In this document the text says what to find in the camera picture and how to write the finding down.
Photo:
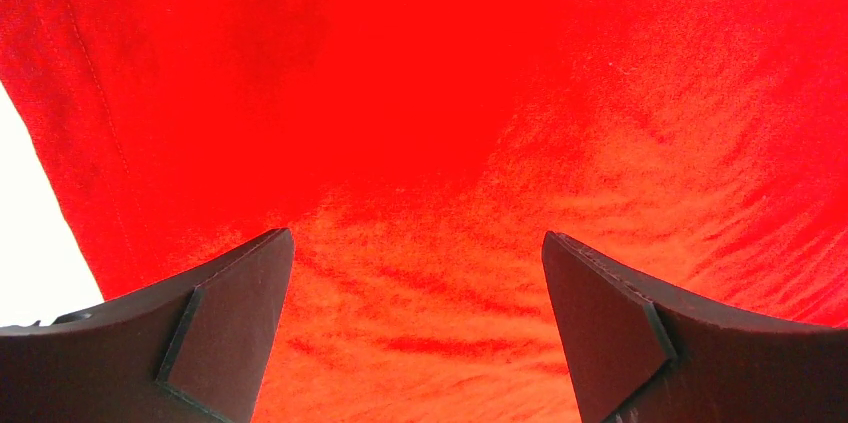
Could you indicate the red t-shirt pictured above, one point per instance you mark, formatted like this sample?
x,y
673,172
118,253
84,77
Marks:
x,y
419,151

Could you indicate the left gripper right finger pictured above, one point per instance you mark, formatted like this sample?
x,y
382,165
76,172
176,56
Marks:
x,y
640,349

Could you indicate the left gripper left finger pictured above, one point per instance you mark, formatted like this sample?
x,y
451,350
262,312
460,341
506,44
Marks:
x,y
191,348

